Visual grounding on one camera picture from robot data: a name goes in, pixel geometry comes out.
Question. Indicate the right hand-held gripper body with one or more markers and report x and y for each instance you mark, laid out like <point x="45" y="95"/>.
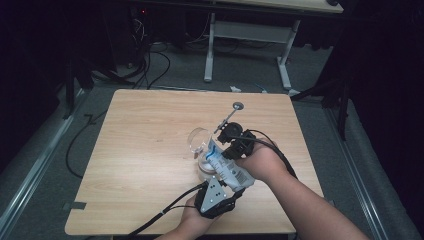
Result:
<point x="241" y="140"/>

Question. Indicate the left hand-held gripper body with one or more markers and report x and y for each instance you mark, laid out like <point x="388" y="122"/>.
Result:
<point x="213" y="196"/>

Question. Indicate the blue white pouch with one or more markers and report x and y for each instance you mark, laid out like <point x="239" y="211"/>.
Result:
<point x="230" y="170"/>

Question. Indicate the clear glass jar with lid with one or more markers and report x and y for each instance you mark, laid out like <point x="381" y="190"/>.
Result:
<point x="198" y="140"/>

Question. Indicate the person's right hand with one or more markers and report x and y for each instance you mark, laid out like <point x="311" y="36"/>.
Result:
<point x="263" y="163"/>

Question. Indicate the person's left hand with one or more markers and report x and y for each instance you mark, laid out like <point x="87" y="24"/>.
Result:
<point x="191" y="220"/>

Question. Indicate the white scrap on floor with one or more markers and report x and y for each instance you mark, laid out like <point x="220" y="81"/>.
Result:
<point x="235" y="89"/>

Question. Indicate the black tripod stand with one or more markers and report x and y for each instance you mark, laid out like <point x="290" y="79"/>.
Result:
<point x="343" y="110"/>

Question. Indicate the white-framed desk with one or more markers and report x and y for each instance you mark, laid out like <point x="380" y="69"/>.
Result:
<point x="251" y="31"/>

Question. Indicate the black computer with red light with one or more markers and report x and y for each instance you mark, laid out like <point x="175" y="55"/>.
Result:
<point x="133" y="36"/>

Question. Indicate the black metal stand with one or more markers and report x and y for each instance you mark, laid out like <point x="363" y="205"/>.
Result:
<point x="70" y="90"/>

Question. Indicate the metal floor rail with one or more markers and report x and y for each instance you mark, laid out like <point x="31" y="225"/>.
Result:
<point x="356" y="180"/>
<point x="36" y="166"/>

